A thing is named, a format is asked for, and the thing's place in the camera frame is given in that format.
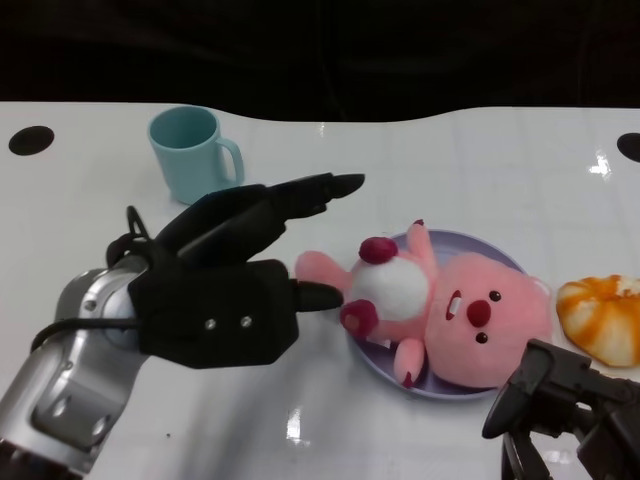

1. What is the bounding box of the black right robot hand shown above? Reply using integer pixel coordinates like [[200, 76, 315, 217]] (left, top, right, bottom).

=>
[[481, 338, 640, 480]]

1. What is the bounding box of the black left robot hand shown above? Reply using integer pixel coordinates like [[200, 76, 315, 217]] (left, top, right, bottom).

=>
[[127, 172, 367, 370]]

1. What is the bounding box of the pink plush beaver doll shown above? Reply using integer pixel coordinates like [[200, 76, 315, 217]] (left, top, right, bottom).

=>
[[293, 218, 555, 396]]

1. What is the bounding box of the lavender plastic plate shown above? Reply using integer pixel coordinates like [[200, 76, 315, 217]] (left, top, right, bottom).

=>
[[344, 228, 531, 404]]

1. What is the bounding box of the orange white bread bun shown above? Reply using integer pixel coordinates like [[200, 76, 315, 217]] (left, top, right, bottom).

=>
[[556, 274, 640, 370]]

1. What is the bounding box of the teal plastic mug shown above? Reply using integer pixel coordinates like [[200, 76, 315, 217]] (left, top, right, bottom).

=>
[[146, 105, 246, 206]]

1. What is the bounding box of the black table grommet hole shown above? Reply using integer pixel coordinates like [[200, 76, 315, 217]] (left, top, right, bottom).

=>
[[615, 132, 640, 163], [8, 125, 55, 157]]

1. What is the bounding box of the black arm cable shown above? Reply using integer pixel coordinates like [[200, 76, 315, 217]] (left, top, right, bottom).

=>
[[30, 204, 151, 351]]

